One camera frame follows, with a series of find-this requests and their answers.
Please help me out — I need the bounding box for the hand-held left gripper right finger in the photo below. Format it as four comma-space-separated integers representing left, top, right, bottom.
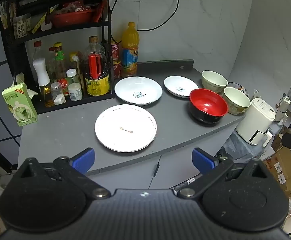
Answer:
177, 147, 271, 198

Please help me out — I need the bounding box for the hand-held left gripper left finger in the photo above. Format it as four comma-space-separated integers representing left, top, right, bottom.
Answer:
17, 147, 111, 199

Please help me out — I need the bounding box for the white deep plate script print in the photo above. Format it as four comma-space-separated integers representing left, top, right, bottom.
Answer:
114, 76, 163, 106

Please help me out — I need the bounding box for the white handheld appliance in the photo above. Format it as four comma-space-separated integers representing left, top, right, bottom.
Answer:
275, 93, 291, 122

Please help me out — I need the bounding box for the clear plastic bag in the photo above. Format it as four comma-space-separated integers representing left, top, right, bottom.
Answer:
222, 129, 264, 166

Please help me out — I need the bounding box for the white air fryer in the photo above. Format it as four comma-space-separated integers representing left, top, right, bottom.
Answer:
236, 97, 276, 146

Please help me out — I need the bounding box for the white flat plate gold rim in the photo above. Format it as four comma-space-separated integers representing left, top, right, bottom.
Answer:
95, 104, 158, 153

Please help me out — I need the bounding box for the red and black bowl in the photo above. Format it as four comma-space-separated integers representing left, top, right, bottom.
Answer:
188, 88, 229, 124

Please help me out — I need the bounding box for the cream patterned bowl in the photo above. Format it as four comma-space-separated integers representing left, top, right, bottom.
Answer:
201, 70, 229, 95
223, 87, 251, 115

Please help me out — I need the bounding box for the small clear jar white label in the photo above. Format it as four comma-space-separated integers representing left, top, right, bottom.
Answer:
50, 82, 66, 106

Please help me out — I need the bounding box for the small white plate blue print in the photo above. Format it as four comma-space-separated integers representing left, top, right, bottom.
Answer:
164, 76, 199, 98

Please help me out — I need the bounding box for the dark bowl with wrappers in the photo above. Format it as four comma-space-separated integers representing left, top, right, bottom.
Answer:
227, 81, 249, 97

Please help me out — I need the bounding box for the oil bottle yellow label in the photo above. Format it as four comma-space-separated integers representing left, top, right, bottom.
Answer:
82, 36, 111, 97

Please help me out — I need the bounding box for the glass bottle white cap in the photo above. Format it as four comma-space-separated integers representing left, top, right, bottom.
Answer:
66, 68, 82, 86

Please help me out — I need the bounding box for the brown seasoning pouch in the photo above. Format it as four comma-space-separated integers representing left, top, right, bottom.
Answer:
69, 52, 86, 90

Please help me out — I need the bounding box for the red drink can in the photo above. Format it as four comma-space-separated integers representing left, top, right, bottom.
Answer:
110, 41, 122, 62
112, 60, 122, 80

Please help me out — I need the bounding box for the oil bottle tall white cap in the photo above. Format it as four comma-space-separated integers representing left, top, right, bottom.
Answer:
32, 58, 53, 107

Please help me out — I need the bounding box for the white crumpled tissue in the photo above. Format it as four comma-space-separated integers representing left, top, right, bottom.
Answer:
12, 72, 39, 99

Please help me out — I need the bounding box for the green label sauce bottle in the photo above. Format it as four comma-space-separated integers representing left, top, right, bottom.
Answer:
53, 42, 70, 96

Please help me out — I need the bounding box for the orange juice bottle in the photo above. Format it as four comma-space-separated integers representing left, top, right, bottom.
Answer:
120, 22, 140, 79

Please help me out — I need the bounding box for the clear bottle red cap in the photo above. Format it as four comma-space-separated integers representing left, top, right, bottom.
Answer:
32, 40, 51, 63

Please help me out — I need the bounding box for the black metal shelf rack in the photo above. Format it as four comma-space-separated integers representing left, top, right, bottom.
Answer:
0, 0, 116, 115

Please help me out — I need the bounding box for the red plastic basket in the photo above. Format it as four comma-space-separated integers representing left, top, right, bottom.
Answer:
50, 8, 94, 28

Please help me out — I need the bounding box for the yellow seasoning packet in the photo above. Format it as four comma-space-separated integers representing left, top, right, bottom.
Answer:
31, 12, 47, 34

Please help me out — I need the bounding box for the beige seasoning packet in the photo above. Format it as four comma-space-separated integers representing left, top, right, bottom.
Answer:
12, 14, 32, 40

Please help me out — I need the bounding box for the red seasoning packet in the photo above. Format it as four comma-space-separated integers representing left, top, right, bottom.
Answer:
92, 1, 109, 23

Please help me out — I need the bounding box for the black power plug cable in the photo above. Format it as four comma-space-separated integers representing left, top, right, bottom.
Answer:
136, 0, 185, 32

